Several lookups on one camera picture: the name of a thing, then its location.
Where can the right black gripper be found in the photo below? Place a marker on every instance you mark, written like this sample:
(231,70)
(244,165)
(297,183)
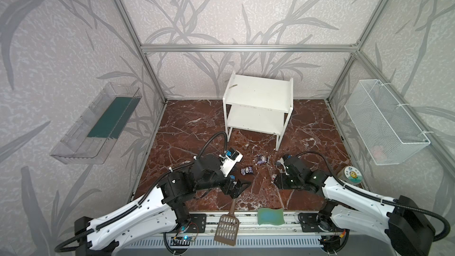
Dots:
(282,180)

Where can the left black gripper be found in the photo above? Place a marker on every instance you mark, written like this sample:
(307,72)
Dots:
(231,186)

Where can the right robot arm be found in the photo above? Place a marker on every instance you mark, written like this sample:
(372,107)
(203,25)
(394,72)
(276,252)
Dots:
(410,230)

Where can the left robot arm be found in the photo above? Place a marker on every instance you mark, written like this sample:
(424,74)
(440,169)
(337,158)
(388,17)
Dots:
(161,209)

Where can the white two-tier metal shelf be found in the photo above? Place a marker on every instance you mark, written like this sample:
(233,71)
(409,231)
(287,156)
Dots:
(257,104)

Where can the purple bat Kuromi figure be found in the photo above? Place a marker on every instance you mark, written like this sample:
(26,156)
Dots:
(247,170)

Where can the green wavy sponge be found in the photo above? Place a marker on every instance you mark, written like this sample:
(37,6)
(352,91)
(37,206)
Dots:
(267,216)

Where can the purple dress Kuromi figure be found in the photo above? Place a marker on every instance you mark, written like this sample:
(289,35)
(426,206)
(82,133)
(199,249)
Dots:
(261,159)

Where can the brown plastic litter scoop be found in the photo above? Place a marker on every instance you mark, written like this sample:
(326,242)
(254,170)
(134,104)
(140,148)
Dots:
(228,227)

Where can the round tape roll cartoon label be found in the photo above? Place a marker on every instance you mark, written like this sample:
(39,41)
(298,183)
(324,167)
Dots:
(350,175)

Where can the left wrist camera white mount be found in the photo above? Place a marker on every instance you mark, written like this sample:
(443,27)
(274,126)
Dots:
(229,160)

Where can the white wire mesh basket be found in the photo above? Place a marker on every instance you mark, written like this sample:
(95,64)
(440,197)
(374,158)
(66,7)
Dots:
(386,128)

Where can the clear plastic wall tray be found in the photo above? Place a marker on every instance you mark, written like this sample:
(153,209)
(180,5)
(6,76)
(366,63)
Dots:
(93,136)

